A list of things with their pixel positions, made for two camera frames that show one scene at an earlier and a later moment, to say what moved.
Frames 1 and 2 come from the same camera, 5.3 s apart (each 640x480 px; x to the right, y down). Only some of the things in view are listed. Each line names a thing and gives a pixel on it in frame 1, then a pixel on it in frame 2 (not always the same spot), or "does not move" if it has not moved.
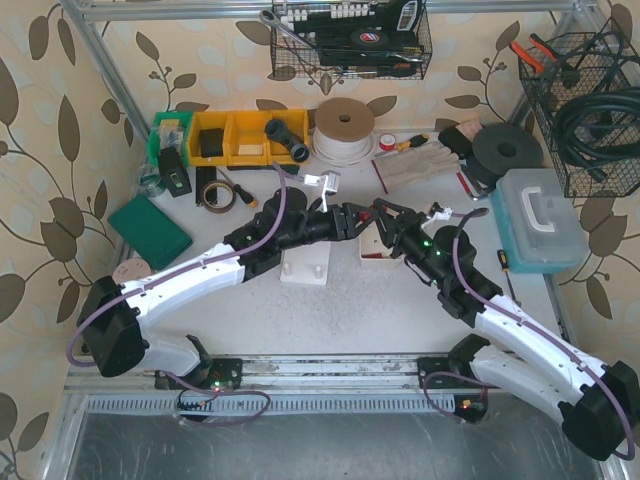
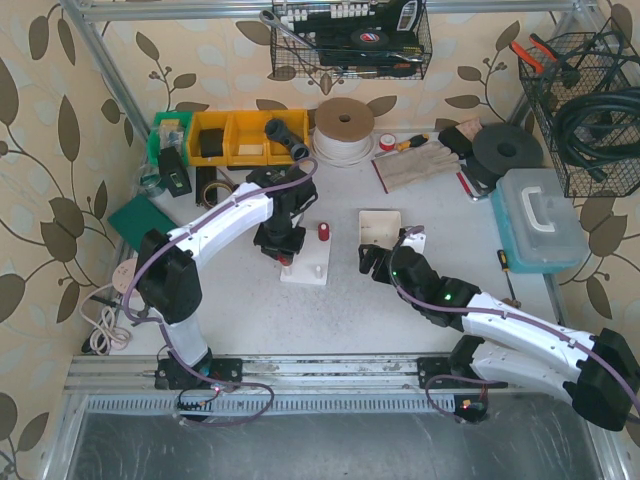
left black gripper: (340, 223) -> (278, 240)
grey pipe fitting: (278, 132) does not move
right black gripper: (396, 228) -> (382, 262)
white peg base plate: (306, 264) does not move
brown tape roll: (215, 209) does not move
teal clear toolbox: (539, 220) does not move
